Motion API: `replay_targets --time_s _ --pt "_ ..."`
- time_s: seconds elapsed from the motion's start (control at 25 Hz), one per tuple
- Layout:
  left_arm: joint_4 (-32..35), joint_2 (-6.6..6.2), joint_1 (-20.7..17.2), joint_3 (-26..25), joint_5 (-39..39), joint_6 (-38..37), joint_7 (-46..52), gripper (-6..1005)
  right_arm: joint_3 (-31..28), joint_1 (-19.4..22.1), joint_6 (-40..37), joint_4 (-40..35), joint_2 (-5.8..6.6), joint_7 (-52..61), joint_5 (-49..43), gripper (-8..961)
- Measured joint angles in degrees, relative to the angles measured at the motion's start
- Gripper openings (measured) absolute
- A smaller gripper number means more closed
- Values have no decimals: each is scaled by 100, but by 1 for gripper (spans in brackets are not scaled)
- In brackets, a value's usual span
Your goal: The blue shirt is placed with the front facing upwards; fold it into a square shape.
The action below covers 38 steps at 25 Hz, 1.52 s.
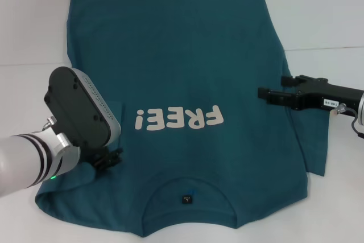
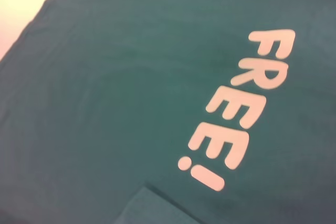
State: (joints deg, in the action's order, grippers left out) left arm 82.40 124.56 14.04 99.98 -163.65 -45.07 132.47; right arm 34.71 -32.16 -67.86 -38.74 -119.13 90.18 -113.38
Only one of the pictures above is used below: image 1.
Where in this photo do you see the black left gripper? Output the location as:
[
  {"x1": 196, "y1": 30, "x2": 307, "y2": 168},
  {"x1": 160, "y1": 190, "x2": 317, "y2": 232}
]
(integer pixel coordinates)
[{"x1": 80, "y1": 146, "x2": 125, "y2": 170}]

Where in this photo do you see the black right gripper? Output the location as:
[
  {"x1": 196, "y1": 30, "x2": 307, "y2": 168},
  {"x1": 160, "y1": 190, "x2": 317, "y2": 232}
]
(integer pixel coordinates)
[{"x1": 257, "y1": 74, "x2": 364, "y2": 113}]

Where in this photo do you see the teal t-shirt with FREE print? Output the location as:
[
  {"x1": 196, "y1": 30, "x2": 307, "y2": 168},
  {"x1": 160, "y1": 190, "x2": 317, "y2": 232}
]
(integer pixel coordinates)
[{"x1": 34, "y1": 0, "x2": 332, "y2": 223}]

